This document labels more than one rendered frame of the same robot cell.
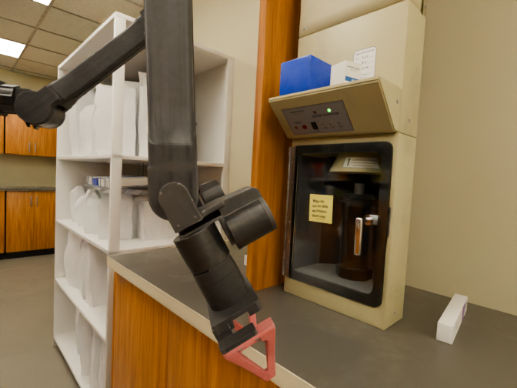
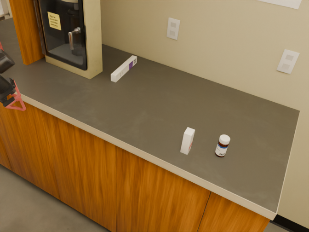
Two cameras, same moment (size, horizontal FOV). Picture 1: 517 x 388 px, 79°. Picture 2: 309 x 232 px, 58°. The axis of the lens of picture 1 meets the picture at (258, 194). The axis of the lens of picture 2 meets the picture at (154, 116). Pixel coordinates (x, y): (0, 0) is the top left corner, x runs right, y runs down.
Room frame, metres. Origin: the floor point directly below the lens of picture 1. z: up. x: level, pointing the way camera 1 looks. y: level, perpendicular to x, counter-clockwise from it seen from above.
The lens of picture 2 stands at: (-0.60, -0.21, 1.75)
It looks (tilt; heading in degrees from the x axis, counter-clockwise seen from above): 38 degrees down; 339
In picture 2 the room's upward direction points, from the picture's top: 6 degrees clockwise
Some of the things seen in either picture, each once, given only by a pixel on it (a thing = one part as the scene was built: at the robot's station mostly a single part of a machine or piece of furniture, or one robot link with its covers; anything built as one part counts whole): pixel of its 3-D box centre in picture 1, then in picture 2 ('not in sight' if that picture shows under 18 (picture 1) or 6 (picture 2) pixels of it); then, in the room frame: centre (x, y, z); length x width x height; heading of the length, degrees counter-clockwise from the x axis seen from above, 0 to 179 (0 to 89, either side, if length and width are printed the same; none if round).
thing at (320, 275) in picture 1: (331, 218); (60, 26); (0.84, -0.20, 1.19); 0.30 x 0.01 x 0.40; 44
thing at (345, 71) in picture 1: (345, 78); not in sight; (0.77, -0.20, 1.54); 0.05 x 0.05 x 0.06; 29
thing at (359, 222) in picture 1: (361, 235); (73, 39); (0.74, -0.25, 1.17); 0.05 x 0.03 x 0.10; 134
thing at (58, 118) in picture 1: (36, 110); not in sight; (0.80, 0.57, 1.43); 0.10 x 0.05 x 0.09; 104
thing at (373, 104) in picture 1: (327, 113); not in sight; (0.80, -0.16, 1.46); 0.32 x 0.11 x 0.10; 44
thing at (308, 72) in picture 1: (305, 81); not in sight; (0.86, -0.11, 1.56); 0.10 x 0.10 x 0.09; 44
